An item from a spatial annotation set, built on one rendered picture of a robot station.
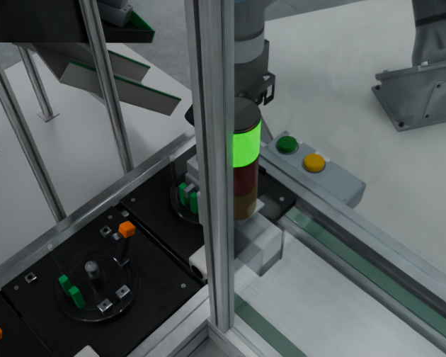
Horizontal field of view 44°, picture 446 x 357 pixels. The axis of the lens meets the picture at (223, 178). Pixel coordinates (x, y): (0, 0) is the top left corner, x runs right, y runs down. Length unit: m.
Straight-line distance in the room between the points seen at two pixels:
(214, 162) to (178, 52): 2.37
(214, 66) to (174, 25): 2.63
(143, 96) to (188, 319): 0.43
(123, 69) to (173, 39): 1.80
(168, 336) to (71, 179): 0.48
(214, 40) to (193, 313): 0.59
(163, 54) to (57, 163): 1.68
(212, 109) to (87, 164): 0.81
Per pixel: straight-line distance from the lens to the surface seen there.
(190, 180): 0.96
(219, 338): 0.94
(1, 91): 0.86
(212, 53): 0.45
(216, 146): 0.52
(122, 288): 0.91
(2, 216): 1.24
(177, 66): 2.81
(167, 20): 3.12
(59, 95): 1.45
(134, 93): 1.07
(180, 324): 0.93
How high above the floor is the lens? 1.80
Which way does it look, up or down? 52 degrees down
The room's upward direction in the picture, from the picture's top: 2 degrees counter-clockwise
